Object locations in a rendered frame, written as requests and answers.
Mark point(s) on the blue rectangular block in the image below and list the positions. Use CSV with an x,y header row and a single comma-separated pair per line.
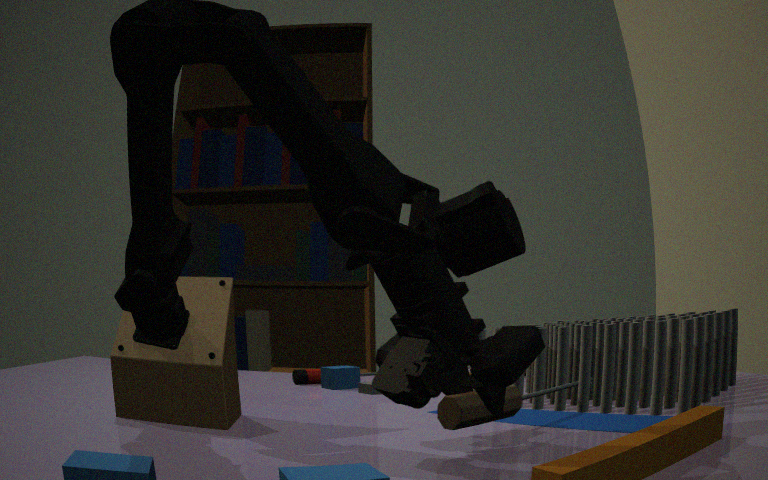
x,y
84,465
359,471
340,377

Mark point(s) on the brown flat bar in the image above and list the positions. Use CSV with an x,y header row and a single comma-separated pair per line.
x,y
641,453

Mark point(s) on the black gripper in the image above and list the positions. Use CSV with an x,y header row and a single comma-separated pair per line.
x,y
496,362

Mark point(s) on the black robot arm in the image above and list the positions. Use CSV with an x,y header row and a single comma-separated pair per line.
x,y
357,192

